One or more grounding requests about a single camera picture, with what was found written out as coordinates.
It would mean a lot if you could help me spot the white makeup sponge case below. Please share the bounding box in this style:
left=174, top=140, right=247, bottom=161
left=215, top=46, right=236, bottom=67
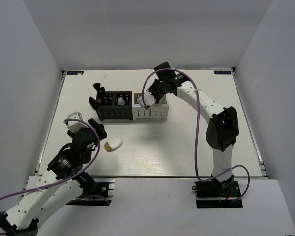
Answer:
left=104, top=137, right=123, bottom=152

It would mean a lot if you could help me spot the small clear bottle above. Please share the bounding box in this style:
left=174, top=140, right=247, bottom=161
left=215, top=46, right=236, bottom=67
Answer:
left=117, top=97, right=125, bottom=106

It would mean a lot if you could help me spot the fan makeup brush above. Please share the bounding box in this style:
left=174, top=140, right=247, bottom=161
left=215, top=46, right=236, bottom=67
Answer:
left=99, top=87, right=107, bottom=103

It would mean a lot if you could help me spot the black brush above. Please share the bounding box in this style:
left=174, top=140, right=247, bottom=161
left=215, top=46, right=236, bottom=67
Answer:
left=93, top=83, right=102, bottom=98

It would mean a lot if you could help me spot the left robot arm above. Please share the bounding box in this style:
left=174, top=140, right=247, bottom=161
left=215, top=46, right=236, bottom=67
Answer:
left=0, top=118, right=107, bottom=236

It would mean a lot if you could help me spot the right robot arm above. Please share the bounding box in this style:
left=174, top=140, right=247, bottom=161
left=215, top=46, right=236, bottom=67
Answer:
left=144, top=62, right=239, bottom=196

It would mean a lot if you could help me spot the white organizer box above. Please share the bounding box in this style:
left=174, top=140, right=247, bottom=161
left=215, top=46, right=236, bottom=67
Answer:
left=132, top=93, right=169, bottom=120

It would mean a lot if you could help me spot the black organizer box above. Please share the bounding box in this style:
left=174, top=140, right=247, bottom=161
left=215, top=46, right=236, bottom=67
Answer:
left=96, top=91, right=133, bottom=121

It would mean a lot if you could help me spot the blue label sticker right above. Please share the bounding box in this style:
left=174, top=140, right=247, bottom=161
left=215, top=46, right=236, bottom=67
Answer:
left=214, top=70, right=232, bottom=75

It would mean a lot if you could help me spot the blue label sticker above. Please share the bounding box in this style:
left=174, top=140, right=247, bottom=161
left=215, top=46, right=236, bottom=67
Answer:
left=67, top=71, right=84, bottom=75
left=214, top=70, right=232, bottom=75

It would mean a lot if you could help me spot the blue label sticker left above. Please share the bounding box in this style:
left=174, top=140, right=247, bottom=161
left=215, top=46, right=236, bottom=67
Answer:
left=67, top=71, right=84, bottom=75

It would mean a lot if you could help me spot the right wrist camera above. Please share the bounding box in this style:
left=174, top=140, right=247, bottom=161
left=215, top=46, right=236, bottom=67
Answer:
left=137, top=90, right=156, bottom=109

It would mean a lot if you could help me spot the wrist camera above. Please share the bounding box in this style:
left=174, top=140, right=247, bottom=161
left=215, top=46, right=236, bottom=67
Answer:
left=64, top=112, right=85, bottom=133
left=137, top=90, right=156, bottom=109

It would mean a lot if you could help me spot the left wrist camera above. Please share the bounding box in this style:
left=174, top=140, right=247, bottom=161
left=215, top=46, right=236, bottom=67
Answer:
left=64, top=112, right=85, bottom=133

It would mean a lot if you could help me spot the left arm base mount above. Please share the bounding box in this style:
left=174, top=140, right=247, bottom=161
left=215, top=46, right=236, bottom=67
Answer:
left=66, top=178, right=115, bottom=206

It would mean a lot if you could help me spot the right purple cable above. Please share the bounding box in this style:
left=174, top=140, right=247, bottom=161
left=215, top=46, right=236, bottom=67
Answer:
left=141, top=68, right=251, bottom=204

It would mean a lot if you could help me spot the purple cable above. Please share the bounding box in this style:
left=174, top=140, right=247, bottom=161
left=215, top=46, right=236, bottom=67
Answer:
left=141, top=68, right=251, bottom=204
left=0, top=117, right=111, bottom=233

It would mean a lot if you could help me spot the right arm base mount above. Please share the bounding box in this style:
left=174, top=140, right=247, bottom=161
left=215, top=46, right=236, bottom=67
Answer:
left=191, top=181, right=243, bottom=209

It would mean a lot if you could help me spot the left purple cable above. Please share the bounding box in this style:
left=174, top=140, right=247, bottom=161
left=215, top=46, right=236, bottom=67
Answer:
left=0, top=117, right=111, bottom=233

